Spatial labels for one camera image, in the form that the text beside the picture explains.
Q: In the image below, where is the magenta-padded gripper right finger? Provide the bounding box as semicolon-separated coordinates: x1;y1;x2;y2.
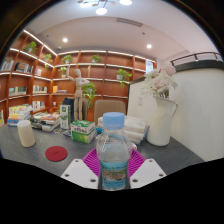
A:
128;148;167;190

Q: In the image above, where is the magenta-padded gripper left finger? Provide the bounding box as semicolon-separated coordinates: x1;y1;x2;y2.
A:
60;148;102;190

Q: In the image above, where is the clear blue-capped water bottle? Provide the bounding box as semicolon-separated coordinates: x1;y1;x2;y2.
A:
95;111;133;192

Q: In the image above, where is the flat round red coaster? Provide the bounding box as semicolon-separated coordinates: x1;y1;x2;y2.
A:
44;145;69;163

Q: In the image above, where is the blue-edged book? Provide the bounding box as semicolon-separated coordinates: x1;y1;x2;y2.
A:
130;137;144;146

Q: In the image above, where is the green and white tissue box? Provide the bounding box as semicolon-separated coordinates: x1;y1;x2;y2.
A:
69;119;98;145

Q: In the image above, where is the white jug vase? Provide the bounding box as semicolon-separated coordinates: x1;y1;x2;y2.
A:
146;96;179;147

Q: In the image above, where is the tall green and white carton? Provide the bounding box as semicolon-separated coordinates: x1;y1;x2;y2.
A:
59;104;72;130

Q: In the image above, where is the dark thick book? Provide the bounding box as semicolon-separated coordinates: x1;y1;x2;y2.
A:
29;117;61;133

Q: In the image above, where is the dark book with orange cover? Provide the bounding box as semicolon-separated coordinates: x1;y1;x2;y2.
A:
36;111;62;124

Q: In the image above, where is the cream cup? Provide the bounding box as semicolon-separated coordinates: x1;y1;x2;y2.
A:
16;119;37;148

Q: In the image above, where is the beige chair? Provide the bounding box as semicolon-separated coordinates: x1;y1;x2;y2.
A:
93;99;128;126

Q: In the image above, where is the dark chair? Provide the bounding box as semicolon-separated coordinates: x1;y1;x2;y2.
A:
61;97;89;121

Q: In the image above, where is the wooden artist mannequin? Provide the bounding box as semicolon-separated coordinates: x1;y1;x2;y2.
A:
66;67;91;122

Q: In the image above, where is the colourful book stack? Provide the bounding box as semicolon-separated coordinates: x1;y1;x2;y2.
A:
6;104;33;127

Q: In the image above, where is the white and pink flower bunch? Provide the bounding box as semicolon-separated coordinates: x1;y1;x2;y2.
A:
139;64;179;99

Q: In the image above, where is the wooden shelf unit with books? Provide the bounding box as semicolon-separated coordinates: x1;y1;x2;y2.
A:
0;29;158;126

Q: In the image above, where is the ceiling air vent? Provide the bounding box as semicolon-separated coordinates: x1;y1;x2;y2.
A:
116;17;144;28

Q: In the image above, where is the branched ceiling lamp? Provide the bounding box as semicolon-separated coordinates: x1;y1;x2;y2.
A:
77;0;133;16

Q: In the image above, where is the white wall notice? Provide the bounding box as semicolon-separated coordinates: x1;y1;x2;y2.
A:
145;59;154;74

